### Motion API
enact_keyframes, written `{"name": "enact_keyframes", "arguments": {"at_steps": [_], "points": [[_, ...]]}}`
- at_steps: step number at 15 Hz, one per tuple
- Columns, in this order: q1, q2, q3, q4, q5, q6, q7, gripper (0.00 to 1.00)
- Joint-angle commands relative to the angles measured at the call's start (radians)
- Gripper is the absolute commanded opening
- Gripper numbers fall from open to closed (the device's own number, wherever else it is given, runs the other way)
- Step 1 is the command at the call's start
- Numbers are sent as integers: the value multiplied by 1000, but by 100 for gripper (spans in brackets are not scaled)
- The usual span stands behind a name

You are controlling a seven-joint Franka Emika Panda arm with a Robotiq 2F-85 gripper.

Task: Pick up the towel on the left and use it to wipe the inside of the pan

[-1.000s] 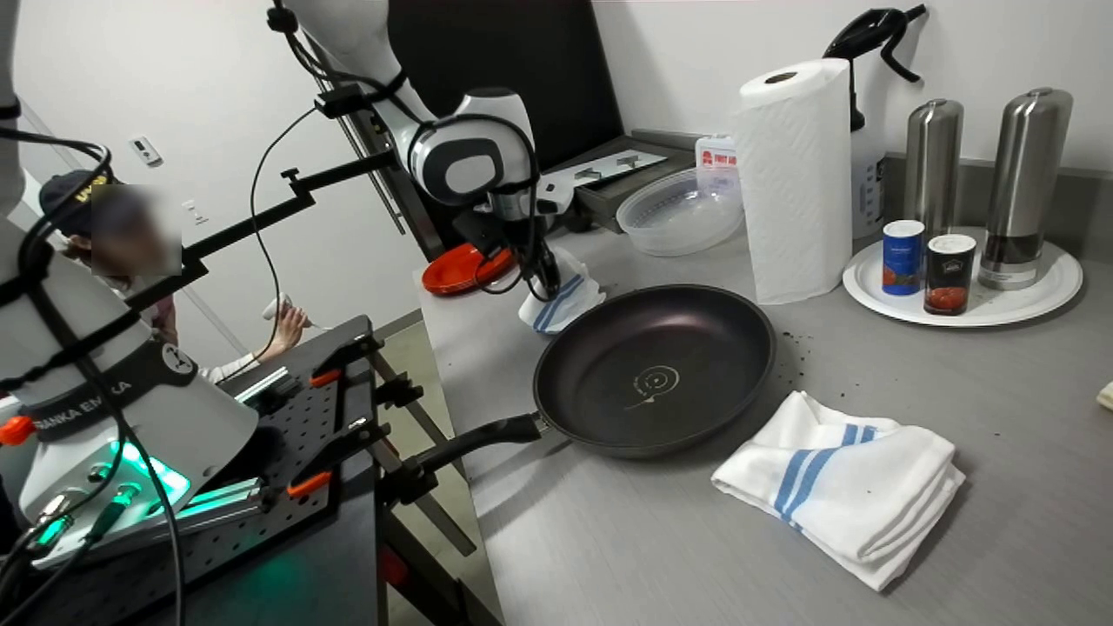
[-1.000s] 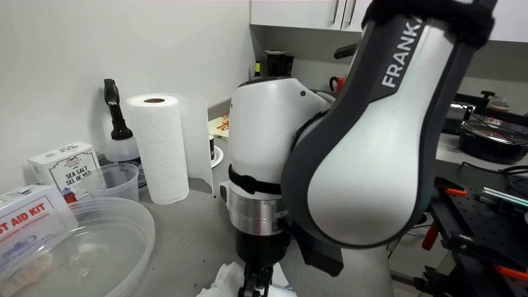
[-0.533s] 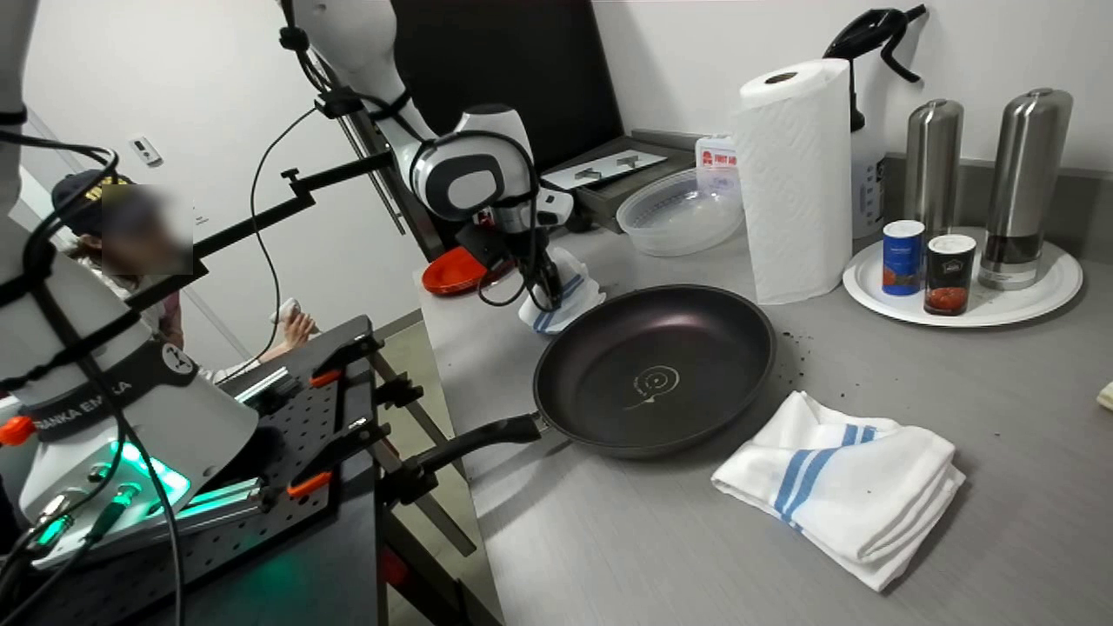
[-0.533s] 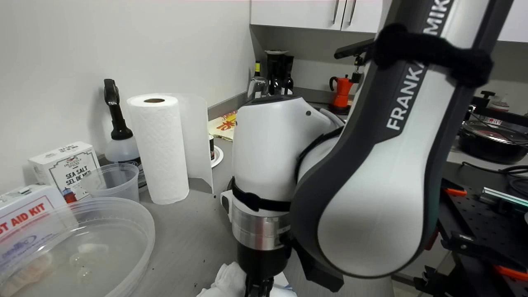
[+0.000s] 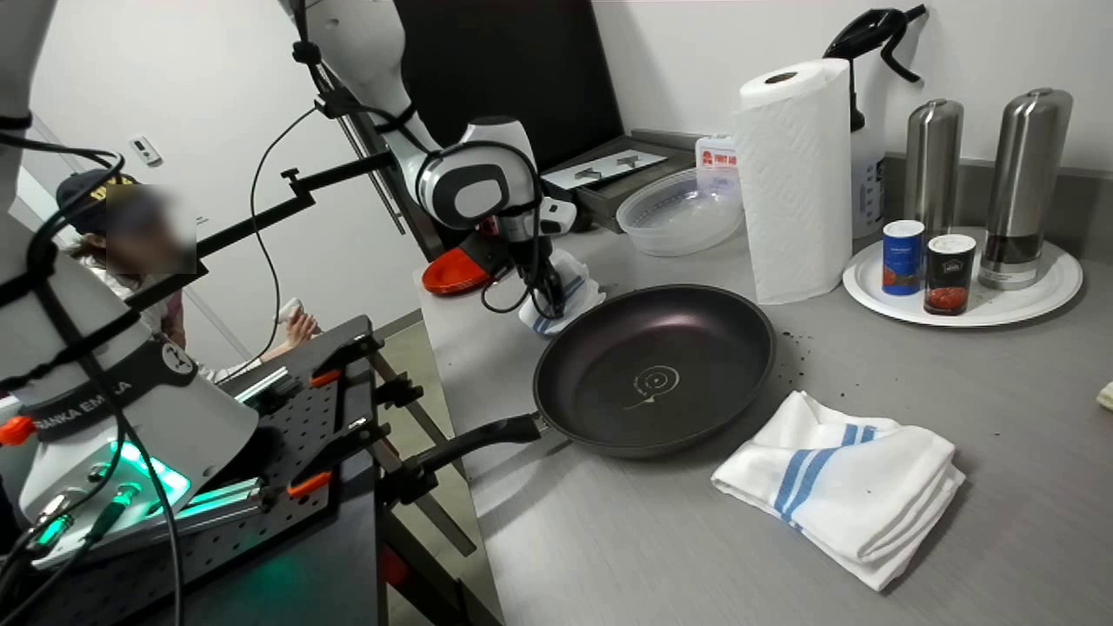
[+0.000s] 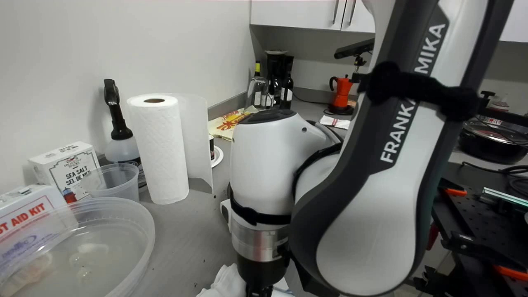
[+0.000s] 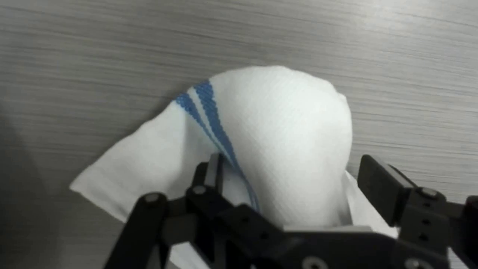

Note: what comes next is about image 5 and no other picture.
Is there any folded blue-striped white towel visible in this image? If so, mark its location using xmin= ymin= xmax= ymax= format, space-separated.
xmin=710 ymin=390 xmax=967 ymax=594
xmin=518 ymin=249 xmax=608 ymax=338

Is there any dark frying pan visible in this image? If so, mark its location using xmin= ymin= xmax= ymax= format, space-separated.
xmin=377 ymin=283 xmax=778 ymax=510

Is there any paper towel roll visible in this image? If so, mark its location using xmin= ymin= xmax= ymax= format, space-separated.
xmin=734 ymin=58 xmax=854 ymax=306

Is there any orange plate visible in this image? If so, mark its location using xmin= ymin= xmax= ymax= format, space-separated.
xmin=421 ymin=247 xmax=495 ymax=297

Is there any dark tray with white sheet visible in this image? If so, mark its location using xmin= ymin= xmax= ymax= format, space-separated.
xmin=539 ymin=130 xmax=698 ymax=234

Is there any clear plastic bowl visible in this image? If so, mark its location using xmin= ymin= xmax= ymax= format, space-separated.
xmin=615 ymin=167 xmax=745 ymax=258

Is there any large black panel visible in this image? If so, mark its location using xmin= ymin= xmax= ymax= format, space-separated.
xmin=391 ymin=0 xmax=625 ymax=262

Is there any black orange bar clamp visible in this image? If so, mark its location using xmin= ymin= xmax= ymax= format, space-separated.
xmin=306 ymin=332 xmax=385 ymax=394
xmin=285 ymin=416 xmax=429 ymax=507

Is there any white box red print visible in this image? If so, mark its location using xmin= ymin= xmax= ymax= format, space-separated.
xmin=695 ymin=134 xmax=740 ymax=172

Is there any scatter of black crumbs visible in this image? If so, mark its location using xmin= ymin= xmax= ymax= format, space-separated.
xmin=770 ymin=327 xmax=822 ymax=394

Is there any white spray bottle black trigger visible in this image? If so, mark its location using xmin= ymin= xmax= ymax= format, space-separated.
xmin=823 ymin=4 xmax=929 ymax=241

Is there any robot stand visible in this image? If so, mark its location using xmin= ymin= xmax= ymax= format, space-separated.
xmin=0 ymin=315 xmax=488 ymax=626

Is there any blue spice shaker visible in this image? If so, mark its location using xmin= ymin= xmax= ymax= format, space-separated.
xmin=882 ymin=219 xmax=926 ymax=297

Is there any short steel grinder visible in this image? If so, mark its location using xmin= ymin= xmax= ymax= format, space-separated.
xmin=903 ymin=98 xmax=965 ymax=244

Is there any person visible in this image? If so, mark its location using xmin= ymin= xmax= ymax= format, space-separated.
xmin=54 ymin=169 xmax=323 ymax=385

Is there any white round plate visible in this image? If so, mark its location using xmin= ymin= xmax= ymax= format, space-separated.
xmin=842 ymin=228 xmax=1084 ymax=329

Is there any tall steel grinder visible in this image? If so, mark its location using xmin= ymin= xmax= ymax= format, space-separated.
xmin=977 ymin=87 xmax=1075 ymax=291

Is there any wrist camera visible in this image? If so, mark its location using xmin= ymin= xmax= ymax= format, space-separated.
xmin=468 ymin=231 xmax=516 ymax=279

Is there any black cable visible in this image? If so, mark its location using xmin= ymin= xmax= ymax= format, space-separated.
xmin=228 ymin=104 xmax=319 ymax=385

